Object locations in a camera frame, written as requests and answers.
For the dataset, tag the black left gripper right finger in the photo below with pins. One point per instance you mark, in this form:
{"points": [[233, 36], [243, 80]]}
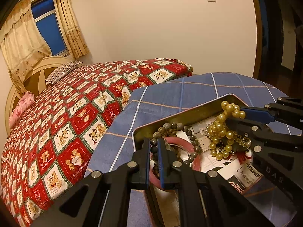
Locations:
{"points": [[205, 199]]}

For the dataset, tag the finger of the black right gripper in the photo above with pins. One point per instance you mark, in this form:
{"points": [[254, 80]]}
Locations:
{"points": [[260, 132], [282, 112]]}

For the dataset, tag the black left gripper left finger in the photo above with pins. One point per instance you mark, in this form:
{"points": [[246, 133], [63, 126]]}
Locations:
{"points": [[100, 199]]}

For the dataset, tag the paper cards in tin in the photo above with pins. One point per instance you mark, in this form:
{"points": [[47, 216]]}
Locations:
{"points": [[242, 176]]}

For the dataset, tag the pink metal tin box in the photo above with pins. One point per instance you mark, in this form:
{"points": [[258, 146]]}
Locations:
{"points": [[163, 204]]}

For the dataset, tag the red patchwork bedspread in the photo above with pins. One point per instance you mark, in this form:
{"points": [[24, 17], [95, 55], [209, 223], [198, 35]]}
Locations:
{"points": [[50, 146]]}

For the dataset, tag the blue plaid tablecloth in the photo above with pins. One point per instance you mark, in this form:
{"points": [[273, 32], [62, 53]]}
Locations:
{"points": [[148, 104]]}

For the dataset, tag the pink floral pillow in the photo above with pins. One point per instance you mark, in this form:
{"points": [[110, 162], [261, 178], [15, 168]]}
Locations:
{"points": [[27, 100]]}

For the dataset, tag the striped pillow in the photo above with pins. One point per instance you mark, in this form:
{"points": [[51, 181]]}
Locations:
{"points": [[61, 71]]}

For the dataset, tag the beige right curtain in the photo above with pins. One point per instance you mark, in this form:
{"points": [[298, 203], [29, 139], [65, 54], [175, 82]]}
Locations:
{"points": [[69, 29]]}

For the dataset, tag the beige curtain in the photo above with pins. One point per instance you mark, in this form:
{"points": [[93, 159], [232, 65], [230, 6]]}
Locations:
{"points": [[22, 44], [69, 29]]}

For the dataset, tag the beige left curtain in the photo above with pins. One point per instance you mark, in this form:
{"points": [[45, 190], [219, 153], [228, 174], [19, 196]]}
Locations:
{"points": [[22, 44]]}

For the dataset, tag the window with blue glass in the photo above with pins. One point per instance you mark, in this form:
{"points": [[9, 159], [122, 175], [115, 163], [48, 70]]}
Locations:
{"points": [[45, 18]]}

